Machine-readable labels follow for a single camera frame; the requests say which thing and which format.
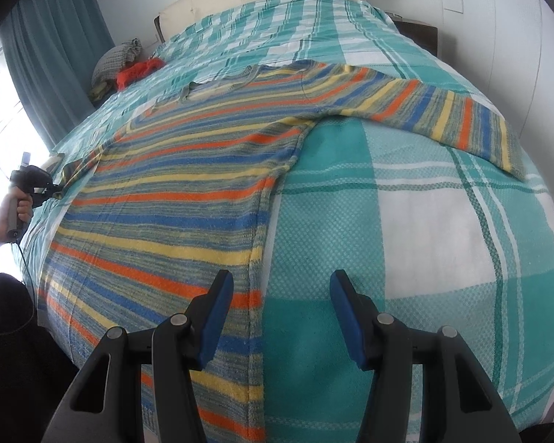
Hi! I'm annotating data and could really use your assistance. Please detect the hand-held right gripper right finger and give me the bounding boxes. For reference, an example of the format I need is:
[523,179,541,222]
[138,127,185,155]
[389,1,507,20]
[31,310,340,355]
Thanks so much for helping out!
[329,269,522,443]

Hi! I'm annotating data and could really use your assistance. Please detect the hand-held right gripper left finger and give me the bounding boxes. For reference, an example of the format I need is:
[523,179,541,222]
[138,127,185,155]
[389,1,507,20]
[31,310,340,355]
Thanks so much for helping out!
[41,270,235,443]

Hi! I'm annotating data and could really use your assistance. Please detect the striped towel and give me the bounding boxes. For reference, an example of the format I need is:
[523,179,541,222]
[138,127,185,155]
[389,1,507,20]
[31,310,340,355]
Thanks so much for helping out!
[36,61,527,443]

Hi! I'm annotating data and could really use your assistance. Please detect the grey patterned clothes pile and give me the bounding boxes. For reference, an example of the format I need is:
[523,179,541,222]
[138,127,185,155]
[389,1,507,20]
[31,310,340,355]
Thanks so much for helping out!
[91,38,144,86]

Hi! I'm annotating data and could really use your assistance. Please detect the person's left hand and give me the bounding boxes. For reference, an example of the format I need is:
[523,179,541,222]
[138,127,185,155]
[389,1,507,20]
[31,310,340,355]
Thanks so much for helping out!
[0,194,34,254]

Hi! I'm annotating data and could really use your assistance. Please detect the bed with teal plaid cover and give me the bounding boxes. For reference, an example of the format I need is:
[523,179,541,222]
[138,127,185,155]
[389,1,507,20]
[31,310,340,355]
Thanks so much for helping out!
[11,0,554,443]

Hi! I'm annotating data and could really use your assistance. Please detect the yellow-green cloth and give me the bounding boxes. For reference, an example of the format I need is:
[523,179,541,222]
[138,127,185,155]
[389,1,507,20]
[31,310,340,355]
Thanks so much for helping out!
[89,80,112,103]

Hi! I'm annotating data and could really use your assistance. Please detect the teal curtain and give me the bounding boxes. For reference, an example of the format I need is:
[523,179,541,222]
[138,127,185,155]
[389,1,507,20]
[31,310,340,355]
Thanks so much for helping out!
[0,0,116,148]

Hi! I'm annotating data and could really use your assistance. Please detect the red garment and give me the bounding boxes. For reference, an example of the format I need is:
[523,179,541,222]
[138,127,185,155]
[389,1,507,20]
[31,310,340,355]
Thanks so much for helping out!
[115,58,167,90]

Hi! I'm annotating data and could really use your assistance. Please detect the person's dark pants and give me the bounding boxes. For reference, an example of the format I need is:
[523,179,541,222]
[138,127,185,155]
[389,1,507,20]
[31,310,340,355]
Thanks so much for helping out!
[0,272,90,443]

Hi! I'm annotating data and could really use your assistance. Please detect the dark nightstand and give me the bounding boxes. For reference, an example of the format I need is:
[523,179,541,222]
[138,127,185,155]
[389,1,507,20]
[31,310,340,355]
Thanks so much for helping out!
[390,15,439,58]

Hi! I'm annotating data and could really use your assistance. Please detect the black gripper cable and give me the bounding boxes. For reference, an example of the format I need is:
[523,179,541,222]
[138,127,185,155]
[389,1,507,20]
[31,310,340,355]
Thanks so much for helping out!
[11,237,40,328]

